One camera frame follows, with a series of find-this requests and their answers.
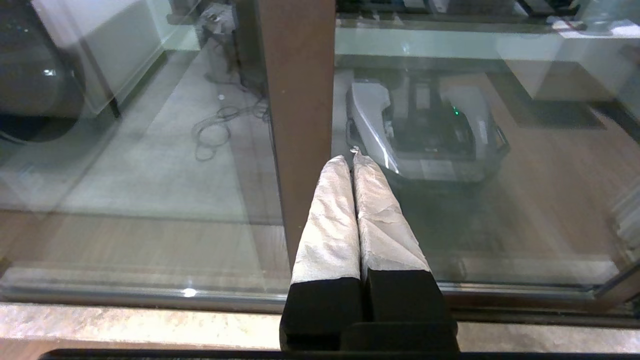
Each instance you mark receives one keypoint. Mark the brown framed sliding glass door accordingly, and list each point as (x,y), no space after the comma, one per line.
(525,225)

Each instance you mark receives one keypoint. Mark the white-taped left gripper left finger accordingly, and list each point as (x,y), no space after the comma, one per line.
(330,240)

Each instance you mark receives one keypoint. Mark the grey-taped left gripper right finger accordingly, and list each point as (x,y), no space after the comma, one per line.
(385,235)

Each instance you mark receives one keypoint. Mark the brown framed fixed glass panel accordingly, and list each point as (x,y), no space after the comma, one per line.
(300,100)

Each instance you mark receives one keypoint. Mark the metal floor door track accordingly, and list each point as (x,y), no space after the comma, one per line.
(125,295)

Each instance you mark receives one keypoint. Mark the dark front-loading washing machine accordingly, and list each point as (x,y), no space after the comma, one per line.
(30,85)

